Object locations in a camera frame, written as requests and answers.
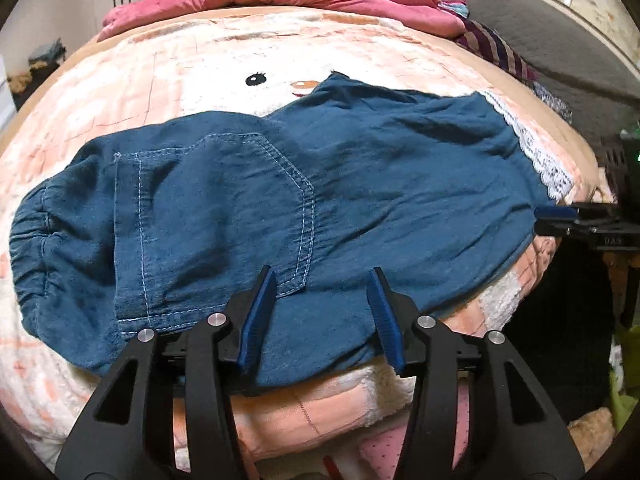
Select pile of blue clothes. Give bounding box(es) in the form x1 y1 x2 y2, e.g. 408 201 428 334
29 40 67 68

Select dark dotted cloth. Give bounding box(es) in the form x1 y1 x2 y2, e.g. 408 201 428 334
530 80 573 123

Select tan fuzzy cloth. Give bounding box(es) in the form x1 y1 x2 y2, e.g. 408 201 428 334
567 406 618 468

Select light blue patterned cloth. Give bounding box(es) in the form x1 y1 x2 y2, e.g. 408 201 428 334
437 0 471 20

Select white drawer chest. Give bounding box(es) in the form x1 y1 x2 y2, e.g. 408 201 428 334
0 57 12 111

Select pink plaid printed blanket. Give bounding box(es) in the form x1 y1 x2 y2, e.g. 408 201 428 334
0 10 601 480

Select pink dotted cloth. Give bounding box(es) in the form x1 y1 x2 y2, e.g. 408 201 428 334
360 385 471 472

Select grey fleece cover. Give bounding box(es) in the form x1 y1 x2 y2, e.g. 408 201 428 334
400 0 640 151

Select pile of clothes on floor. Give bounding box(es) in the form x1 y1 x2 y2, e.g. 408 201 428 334
9 62 50 93

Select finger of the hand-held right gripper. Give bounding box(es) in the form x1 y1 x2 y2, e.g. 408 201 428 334
535 202 623 222
534 219 601 251

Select bed with tan sheet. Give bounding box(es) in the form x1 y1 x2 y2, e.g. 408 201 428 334
0 7 606 201

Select blue denim pants with lace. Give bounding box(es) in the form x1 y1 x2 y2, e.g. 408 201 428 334
9 72 576 393

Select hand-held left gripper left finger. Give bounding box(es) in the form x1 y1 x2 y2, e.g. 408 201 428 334
54 265 277 480

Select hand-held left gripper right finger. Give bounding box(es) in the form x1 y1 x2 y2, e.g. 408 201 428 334
366 267 586 480

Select striped dark cloth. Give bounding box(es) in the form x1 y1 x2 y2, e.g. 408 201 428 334
457 20 541 83

